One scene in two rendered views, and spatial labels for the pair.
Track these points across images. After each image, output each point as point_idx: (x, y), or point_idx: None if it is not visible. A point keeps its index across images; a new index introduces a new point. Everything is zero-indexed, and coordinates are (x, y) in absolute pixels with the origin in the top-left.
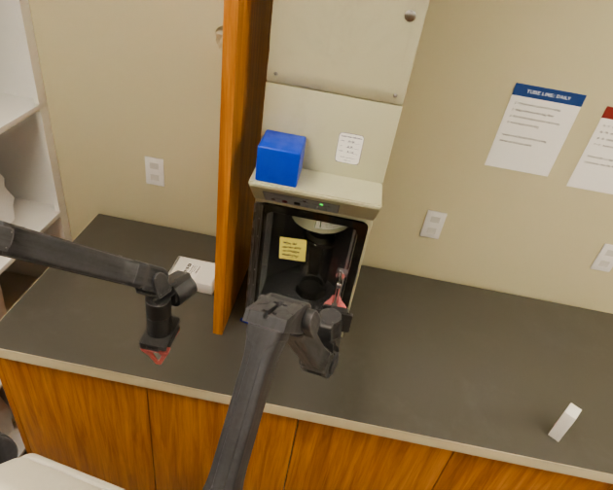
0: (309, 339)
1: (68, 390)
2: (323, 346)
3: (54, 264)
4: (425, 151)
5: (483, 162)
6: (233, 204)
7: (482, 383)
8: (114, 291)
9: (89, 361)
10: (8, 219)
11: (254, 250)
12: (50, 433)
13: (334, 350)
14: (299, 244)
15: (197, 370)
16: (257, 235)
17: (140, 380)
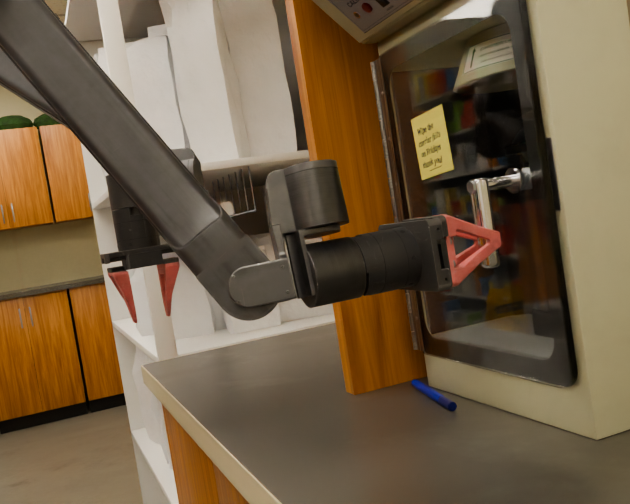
0: (54, 69)
1: (188, 469)
2: (181, 174)
3: None
4: None
5: None
6: (336, 71)
7: None
8: (315, 348)
9: (176, 387)
10: (330, 306)
11: (393, 177)
12: None
13: (285, 255)
14: (435, 123)
15: (246, 416)
16: (388, 137)
17: (184, 415)
